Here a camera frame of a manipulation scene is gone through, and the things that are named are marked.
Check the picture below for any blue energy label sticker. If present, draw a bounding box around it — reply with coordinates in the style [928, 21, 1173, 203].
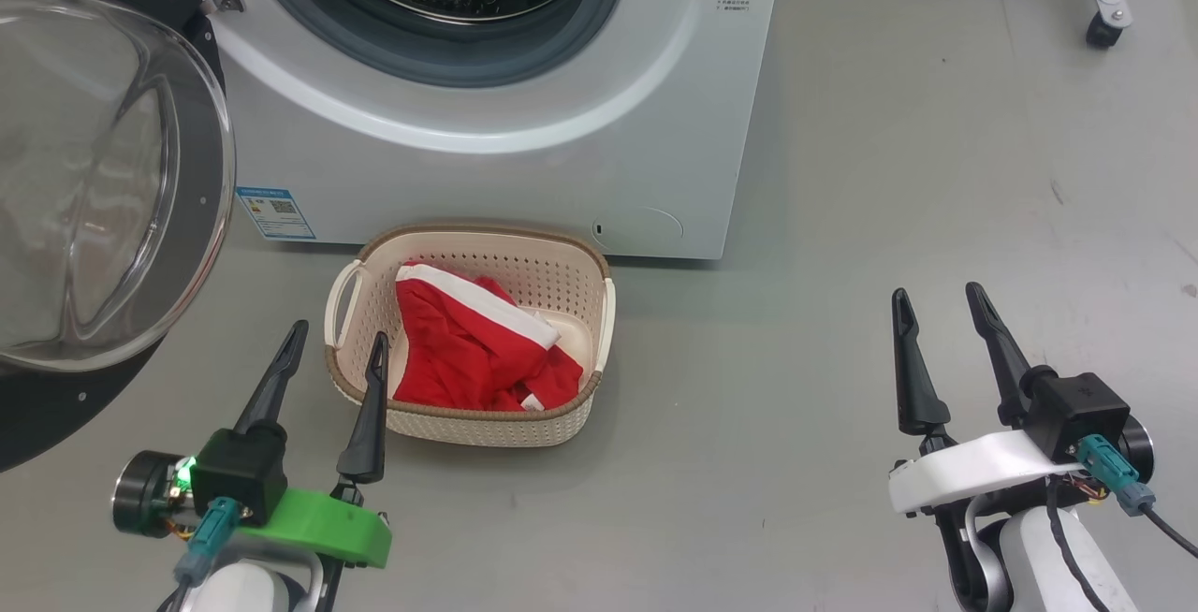
[235, 185, 317, 241]

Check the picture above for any white front-load washing machine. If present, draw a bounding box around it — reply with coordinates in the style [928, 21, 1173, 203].
[140, 0, 789, 261]

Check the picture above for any right camera cable teal connector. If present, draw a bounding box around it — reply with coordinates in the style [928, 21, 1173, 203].
[1074, 434, 1198, 559]

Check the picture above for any black glass washing machine door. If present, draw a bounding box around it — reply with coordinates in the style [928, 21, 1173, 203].
[0, 0, 236, 474]

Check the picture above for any left camera cable teal connector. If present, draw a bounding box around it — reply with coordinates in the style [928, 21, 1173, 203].
[150, 496, 247, 612]

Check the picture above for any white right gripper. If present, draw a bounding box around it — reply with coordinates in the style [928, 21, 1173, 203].
[887, 281, 1088, 516]

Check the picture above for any cream perforated laundry basket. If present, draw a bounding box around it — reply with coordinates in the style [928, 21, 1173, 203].
[323, 221, 618, 449]

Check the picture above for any red garment with white band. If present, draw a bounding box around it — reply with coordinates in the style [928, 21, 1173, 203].
[391, 260, 586, 413]

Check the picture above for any camera cable teal connector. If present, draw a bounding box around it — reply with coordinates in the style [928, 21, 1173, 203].
[150, 496, 247, 612]
[1074, 434, 1198, 559]

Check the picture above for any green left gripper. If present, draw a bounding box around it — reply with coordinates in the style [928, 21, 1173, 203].
[231, 319, 394, 570]

